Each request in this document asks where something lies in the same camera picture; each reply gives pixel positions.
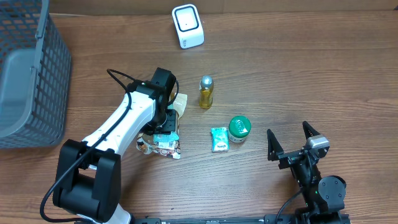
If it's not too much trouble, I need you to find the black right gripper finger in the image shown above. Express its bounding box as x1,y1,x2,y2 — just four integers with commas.
302,121,320,139
267,129,284,161

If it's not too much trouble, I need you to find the brown snack pouch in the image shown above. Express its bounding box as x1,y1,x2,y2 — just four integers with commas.
136,93,188,159

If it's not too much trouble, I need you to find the green lid jar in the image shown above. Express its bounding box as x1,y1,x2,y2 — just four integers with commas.
228,116,251,143

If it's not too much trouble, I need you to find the teal tissue packet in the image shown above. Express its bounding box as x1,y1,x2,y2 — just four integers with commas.
211,127,229,152

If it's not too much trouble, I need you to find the yellow oil bottle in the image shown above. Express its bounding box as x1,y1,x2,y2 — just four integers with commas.
199,75,214,109

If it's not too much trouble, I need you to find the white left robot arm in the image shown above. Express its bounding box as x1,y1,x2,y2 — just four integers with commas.
40,68,179,223

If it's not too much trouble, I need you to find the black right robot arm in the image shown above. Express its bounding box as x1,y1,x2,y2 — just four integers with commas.
264,121,351,224

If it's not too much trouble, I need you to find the white barcode scanner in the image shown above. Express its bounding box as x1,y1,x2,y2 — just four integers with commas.
172,4,205,49

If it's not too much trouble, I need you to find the grey plastic mesh basket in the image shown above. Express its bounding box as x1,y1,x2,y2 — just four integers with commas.
1,0,72,149

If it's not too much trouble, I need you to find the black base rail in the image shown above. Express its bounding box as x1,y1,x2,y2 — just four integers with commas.
74,213,352,224

